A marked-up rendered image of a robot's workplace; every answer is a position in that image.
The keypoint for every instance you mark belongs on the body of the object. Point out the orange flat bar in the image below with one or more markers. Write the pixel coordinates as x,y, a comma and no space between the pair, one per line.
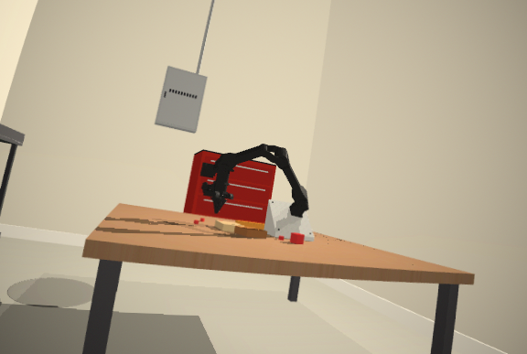
259,226

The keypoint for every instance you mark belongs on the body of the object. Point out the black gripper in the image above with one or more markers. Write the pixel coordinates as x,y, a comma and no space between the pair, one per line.
219,194

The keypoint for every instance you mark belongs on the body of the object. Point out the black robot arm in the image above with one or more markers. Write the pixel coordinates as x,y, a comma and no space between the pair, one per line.
228,161

